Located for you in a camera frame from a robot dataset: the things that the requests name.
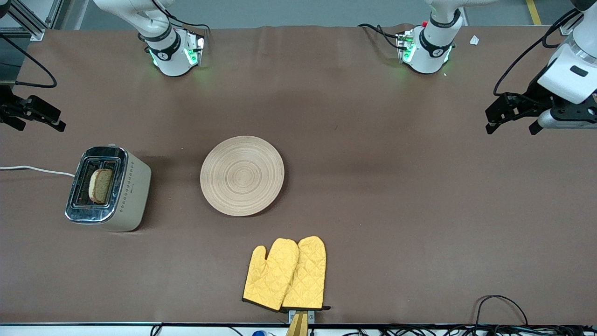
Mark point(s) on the small white paper scrap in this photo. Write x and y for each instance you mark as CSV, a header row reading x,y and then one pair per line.
x,y
474,40

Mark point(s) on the yellow quilted oven mitt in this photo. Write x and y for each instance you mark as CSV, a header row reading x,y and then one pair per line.
x,y
308,275
270,275

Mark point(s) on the aluminium frame profile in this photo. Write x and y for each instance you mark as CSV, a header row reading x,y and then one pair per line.
x,y
566,29
32,21

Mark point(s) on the brown toast slice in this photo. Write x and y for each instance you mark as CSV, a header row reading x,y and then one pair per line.
x,y
100,185

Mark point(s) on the brown table mat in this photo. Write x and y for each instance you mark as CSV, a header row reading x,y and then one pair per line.
x,y
373,210

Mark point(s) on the grey metal bracket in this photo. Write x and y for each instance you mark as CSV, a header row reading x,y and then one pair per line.
x,y
311,317

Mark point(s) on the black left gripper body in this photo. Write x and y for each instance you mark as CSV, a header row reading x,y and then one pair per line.
x,y
533,97

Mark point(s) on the round wooden plate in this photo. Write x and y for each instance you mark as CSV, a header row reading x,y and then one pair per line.
x,y
242,176

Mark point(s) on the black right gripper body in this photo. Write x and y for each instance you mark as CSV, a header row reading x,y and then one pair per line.
x,y
6,106

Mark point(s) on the beige chrome toaster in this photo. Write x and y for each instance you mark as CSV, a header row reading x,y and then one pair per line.
x,y
133,191

